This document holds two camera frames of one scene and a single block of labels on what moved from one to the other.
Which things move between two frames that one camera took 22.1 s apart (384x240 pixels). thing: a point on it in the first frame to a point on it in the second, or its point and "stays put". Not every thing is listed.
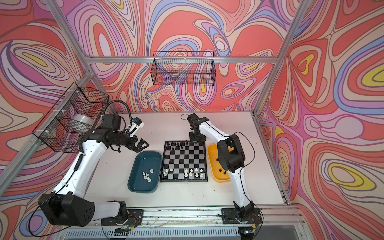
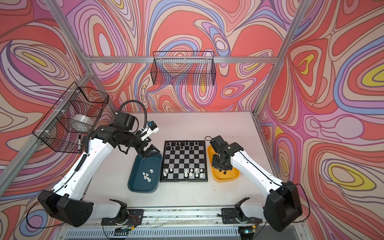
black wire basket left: (78, 110) stays put
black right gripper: (194, 140) to (215, 164)
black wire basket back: (183, 68) stays put
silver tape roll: (84, 119) stays put
